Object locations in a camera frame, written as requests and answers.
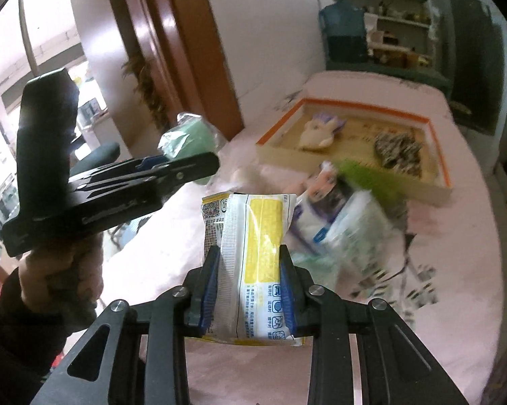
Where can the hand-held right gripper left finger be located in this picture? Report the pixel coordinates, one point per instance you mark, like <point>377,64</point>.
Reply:
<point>207,291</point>

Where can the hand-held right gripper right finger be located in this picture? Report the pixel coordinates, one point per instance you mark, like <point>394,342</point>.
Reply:
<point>287,291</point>

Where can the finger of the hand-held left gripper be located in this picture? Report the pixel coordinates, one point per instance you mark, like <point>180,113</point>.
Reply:
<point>186,168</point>
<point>154,160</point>

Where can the mint green packet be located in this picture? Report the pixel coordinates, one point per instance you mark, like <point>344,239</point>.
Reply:
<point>190,135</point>

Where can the yellow and white packet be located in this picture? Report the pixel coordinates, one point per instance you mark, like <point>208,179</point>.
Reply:
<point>261,236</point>

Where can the cartoon face packet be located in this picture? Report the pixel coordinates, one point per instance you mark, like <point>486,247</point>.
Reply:
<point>335,198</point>

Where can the cardboard box with orange rim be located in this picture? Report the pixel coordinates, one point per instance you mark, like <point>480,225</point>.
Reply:
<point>363,133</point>

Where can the person's left forearm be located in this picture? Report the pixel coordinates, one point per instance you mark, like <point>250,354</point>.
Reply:
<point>13,341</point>

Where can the person's left hand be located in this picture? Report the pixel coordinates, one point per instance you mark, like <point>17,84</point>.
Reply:
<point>42,276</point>

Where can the black office chair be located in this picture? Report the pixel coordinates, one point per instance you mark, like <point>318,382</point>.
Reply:
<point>97,156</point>

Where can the dried plant bunch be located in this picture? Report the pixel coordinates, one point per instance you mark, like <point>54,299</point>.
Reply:
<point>146,84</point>

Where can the clear tissue packet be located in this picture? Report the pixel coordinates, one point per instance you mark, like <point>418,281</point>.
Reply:
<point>358,244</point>

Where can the brown wooden door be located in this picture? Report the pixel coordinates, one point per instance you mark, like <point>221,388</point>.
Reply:
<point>186,29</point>

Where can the white rabbit plush toy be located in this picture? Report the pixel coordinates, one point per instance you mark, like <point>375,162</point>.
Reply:
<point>316,135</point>

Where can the leopard print cloth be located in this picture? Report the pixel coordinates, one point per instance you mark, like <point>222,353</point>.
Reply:
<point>399,152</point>

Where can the blue water jug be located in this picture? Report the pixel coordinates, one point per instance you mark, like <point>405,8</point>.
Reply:
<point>344,29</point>

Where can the low green table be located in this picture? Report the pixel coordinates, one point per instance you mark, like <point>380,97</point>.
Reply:
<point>396,74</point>

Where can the white storage shelf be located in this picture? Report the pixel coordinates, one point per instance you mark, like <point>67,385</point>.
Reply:
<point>396,12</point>

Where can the dark grey fridge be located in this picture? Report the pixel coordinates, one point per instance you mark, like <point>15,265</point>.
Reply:
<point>472,59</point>

